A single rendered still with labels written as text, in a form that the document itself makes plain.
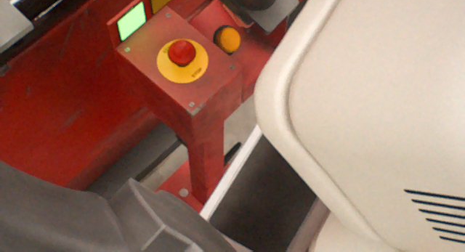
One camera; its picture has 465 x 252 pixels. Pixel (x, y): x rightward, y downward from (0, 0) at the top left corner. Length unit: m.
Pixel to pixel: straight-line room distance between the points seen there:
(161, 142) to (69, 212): 1.42
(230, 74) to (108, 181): 0.79
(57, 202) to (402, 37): 0.17
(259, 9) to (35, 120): 0.46
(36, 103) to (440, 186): 0.90
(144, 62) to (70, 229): 0.69
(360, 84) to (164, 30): 0.72
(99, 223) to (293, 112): 0.11
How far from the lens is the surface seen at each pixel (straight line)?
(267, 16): 0.90
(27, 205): 0.29
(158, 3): 1.01
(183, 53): 0.95
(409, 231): 0.38
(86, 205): 0.34
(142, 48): 1.00
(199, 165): 1.38
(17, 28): 0.78
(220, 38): 1.06
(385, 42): 0.32
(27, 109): 1.14
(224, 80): 0.96
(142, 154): 1.72
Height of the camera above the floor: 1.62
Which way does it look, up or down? 64 degrees down
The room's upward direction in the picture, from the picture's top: 2 degrees clockwise
